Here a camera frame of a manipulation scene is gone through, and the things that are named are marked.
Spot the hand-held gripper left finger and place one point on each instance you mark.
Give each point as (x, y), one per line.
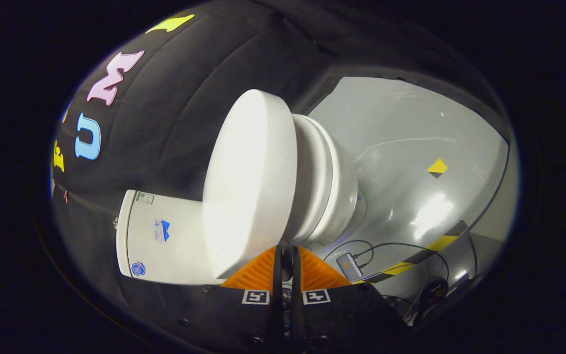
(277, 295)

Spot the white toilet bowl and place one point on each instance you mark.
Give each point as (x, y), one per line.
(346, 191)

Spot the white toilet tank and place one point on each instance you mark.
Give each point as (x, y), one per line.
(170, 255)

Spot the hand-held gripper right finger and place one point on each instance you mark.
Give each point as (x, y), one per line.
(297, 295)

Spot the small grey electronic box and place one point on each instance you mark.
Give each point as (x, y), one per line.
(349, 266)

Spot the small yellow black tape piece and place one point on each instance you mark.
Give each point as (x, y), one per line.
(438, 166)

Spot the black round device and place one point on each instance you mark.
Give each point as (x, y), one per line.
(434, 291)

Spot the black backdrop cloth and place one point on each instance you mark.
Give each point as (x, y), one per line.
(175, 113)

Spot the yellow black striped floor tape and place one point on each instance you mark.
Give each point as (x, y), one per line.
(440, 243)

